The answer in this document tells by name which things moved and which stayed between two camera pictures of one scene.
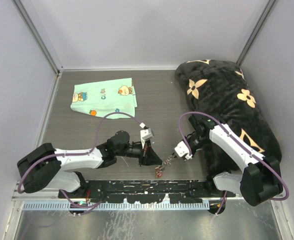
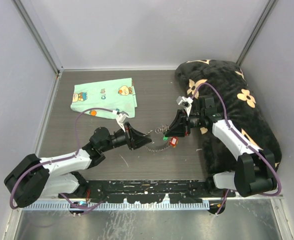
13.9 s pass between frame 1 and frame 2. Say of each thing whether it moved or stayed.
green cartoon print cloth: stayed
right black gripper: moved
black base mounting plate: stayed
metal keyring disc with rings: moved
